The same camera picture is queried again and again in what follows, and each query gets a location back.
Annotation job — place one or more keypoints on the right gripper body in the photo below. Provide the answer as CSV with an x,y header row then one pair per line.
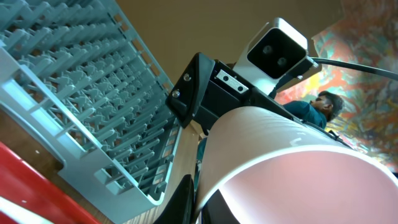
x,y
207,89

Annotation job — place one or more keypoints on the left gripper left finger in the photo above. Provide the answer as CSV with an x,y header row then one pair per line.
x,y
179,209

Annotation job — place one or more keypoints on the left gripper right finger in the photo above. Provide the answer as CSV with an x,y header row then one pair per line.
x,y
216,211

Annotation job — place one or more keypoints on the pink plastic cup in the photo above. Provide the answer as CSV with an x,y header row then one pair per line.
x,y
270,169

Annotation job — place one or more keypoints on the grey dishwasher rack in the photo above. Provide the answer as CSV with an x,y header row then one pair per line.
x,y
79,78

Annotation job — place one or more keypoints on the person in teal shirt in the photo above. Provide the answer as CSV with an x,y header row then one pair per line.
x,y
326,107

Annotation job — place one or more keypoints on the red plastic tray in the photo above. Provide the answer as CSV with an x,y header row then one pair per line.
x,y
28,197

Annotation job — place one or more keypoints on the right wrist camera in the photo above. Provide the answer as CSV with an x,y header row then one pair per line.
x,y
277,54

